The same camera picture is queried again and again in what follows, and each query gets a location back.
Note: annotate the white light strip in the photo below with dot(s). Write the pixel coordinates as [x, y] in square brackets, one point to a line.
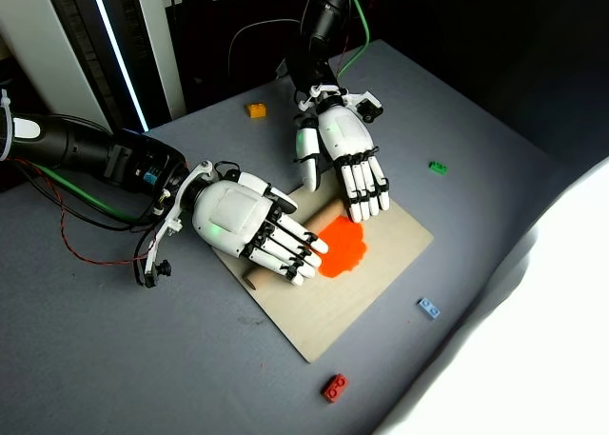
[119, 59]

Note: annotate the blue toy block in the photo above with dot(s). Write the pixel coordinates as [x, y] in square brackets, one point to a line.
[429, 309]

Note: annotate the wooden rolling pin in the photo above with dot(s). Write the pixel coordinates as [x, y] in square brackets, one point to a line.
[326, 213]

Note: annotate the red toy block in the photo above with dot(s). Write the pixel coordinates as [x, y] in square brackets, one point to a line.
[335, 388]

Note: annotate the white backdrop cloth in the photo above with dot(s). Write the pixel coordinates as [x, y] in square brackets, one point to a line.
[523, 335]

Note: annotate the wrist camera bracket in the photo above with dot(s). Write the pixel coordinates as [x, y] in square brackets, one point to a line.
[359, 99]
[164, 228]

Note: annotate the wooden board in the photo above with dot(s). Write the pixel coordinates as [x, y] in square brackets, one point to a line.
[333, 311]

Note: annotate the grey table cloth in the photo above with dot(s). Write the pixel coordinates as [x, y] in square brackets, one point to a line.
[143, 382]

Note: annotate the yellow toy block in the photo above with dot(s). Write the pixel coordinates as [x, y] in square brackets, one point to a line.
[256, 110]

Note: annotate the green toy block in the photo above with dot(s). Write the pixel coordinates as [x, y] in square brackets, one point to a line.
[438, 167]

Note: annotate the orange dough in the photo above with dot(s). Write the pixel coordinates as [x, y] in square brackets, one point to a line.
[342, 249]

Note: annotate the narrow white pillar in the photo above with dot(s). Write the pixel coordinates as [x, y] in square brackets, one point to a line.
[159, 40]

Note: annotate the wide white pillar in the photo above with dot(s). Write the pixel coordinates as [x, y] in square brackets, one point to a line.
[47, 49]

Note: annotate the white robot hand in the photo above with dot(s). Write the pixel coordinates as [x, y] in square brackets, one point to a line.
[228, 216]
[345, 132]

